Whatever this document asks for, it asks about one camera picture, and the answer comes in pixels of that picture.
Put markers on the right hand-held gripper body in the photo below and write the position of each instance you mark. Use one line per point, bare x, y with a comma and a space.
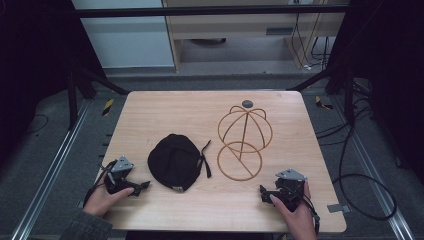
290, 188

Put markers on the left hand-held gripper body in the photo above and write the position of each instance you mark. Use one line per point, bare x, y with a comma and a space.
120, 173

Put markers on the black cap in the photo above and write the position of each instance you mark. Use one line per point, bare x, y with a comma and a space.
176, 162

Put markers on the person's right hand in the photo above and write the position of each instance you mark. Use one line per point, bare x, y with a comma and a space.
296, 218

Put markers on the person's left hand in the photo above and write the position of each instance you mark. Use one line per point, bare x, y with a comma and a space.
101, 201

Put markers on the yellow black striped tape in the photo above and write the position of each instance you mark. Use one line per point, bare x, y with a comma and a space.
107, 107
322, 103

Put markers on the grey round table grommet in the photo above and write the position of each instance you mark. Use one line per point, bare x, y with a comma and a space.
247, 103

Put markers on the black metal stand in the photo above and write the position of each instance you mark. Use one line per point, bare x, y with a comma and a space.
80, 86
336, 83

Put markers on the white cabinet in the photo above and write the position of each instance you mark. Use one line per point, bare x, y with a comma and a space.
126, 36

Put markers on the black horizontal bar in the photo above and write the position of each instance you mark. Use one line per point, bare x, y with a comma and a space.
210, 10

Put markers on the grey metal table bracket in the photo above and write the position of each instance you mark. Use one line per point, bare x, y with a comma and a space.
338, 208

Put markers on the aluminium floor rail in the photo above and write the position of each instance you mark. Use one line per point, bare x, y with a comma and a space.
50, 170
373, 166

